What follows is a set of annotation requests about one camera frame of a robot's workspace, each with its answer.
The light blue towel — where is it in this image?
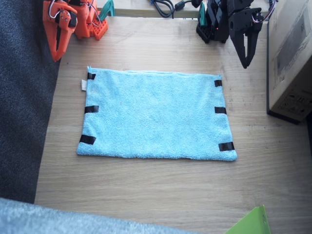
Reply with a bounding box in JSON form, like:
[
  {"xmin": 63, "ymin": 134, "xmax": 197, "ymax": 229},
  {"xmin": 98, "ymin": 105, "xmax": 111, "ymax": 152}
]
[{"xmin": 76, "ymin": 65, "xmax": 238, "ymax": 162}]

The teal table clamp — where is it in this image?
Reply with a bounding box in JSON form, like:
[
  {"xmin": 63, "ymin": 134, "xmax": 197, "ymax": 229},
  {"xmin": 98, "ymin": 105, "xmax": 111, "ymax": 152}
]
[
  {"xmin": 197, "ymin": 2, "xmax": 208, "ymax": 27},
  {"xmin": 98, "ymin": 0, "xmax": 116, "ymax": 21}
]

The brown cardboard box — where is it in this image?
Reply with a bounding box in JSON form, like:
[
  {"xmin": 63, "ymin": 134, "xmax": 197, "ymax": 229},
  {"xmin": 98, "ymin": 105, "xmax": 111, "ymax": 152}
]
[{"xmin": 266, "ymin": 0, "xmax": 312, "ymax": 125}]

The dark grey foam panel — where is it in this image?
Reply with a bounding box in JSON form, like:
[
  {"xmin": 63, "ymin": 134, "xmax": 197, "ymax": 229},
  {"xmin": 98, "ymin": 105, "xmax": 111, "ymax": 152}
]
[{"xmin": 0, "ymin": 0, "xmax": 62, "ymax": 204}]

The lime green plastic sheet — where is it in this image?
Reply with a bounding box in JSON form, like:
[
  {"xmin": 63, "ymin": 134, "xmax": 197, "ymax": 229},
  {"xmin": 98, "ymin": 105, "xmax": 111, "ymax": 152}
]
[{"xmin": 224, "ymin": 205, "xmax": 272, "ymax": 234}]

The light grey foam panel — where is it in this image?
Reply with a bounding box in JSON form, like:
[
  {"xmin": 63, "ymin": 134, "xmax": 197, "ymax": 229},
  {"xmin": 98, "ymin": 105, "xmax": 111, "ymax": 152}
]
[{"xmin": 0, "ymin": 196, "xmax": 204, "ymax": 234}]

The black arm wrist wire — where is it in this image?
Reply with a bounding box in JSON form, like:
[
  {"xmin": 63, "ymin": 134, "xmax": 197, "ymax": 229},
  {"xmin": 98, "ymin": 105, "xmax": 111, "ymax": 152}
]
[{"xmin": 264, "ymin": 0, "xmax": 279, "ymax": 21}]

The black cable with ferrite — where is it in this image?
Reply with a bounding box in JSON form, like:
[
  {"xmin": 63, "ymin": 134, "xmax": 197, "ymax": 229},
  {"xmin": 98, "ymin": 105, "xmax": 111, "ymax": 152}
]
[{"xmin": 174, "ymin": 0, "xmax": 203, "ymax": 12}]

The black looped cable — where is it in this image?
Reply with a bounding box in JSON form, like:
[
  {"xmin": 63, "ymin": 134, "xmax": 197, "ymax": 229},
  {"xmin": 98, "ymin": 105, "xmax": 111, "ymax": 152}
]
[{"xmin": 148, "ymin": 0, "xmax": 176, "ymax": 19}]

